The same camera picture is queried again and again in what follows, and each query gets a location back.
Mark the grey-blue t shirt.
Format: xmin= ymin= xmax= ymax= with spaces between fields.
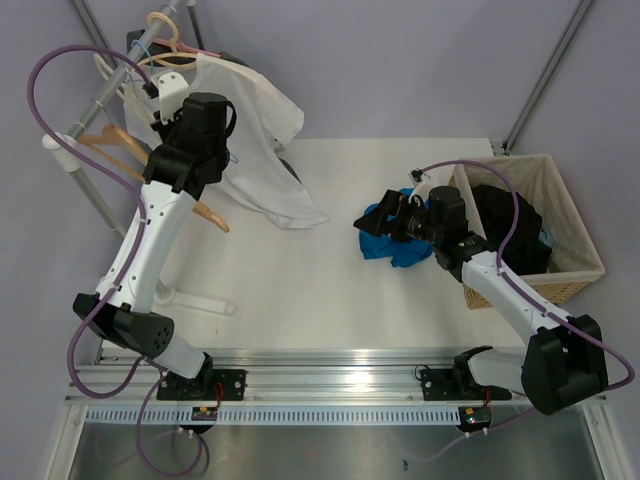
xmin=538 ymin=226 xmax=555 ymax=250

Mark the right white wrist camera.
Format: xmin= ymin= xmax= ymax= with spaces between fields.
xmin=410 ymin=169 xmax=436 ymax=206

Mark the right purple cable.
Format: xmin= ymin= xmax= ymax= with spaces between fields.
xmin=422 ymin=159 xmax=636 ymax=394

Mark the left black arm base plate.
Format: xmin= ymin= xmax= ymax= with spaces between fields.
xmin=156 ymin=368 xmax=247 ymax=402

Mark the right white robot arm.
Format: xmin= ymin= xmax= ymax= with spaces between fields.
xmin=353 ymin=186 xmax=609 ymax=415

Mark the white t shirt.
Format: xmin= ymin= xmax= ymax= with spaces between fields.
xmin=122 ymin=52 xmax=332 ymax=230

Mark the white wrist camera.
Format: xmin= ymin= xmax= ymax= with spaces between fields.
xmin=151 ymin=71 xmax=189 ymax=125
xmin=410 ymin=169 xmax=436 ymax=206

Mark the black t shirt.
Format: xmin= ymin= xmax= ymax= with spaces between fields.
xmin=469 ymin=183 xmax=554 ymax=276

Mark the white slotted cable duct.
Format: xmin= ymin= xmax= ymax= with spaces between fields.
xmin=85 ymin=405 xmax=461 ymax=426

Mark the metal clothes rack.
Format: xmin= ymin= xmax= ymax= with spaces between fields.
xmin=43 ymin=1 xmax=235 ymax=316

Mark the beige wooden hanger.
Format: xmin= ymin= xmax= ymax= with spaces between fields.
xmin=138 ymin=11 xmax=197 ymax=70

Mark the dark grey t shirt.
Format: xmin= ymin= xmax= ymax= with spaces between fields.
xmin=124 ymin=29 xmax=251 ymax=69

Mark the purple cable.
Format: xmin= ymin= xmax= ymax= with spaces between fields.
xmin=27 ymin=44 xmax=166 ymax=399
xmin=422 ymin=159 xmax=636 ymax=394

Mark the wicker laundry basket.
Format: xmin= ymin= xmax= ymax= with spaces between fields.
xmin=449 ymin=155 xmax=605 ymax=310

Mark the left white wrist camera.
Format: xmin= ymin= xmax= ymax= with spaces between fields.
xmin=151 ymin=71 xmax=189 ymax=125

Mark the cream plastic hanger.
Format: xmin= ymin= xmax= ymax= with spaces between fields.
xmin=93 ymin=54 xmax=155 ymax=126

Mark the brown wooden hanger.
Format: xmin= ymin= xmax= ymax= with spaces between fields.
xmin=78 ymin=124 xmax=230 ymax=233

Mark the light blue wire hanger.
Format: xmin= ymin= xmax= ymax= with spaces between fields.
xmin=127 ymin=39 xmax=150 ymax=84

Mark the pink hanger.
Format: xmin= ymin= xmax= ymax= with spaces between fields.
xmin=153 ymin=38 xmax=221 ymax=58

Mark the bright blue t shirt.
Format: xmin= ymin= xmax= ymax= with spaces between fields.
xmin=357 ymin=186 xmax=436 ymax=270

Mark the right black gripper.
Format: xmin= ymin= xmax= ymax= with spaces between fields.
xmin=354 ymin=190 xmax=443 ymax=246

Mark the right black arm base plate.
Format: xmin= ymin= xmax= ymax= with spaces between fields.
xmin=413 ymin=365 xmax=512 ymax=403

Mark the aluminium mounting rail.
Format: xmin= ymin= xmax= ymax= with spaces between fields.
xmin=64 ymin=348 xmax=606 ymax=405

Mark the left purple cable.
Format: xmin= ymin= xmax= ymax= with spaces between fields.
xmin=27 ymin=44 xmax=166 ymax=399

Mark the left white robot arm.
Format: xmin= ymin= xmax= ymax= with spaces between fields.
xmin=73 ymin=92 xmax=237 ymax=399

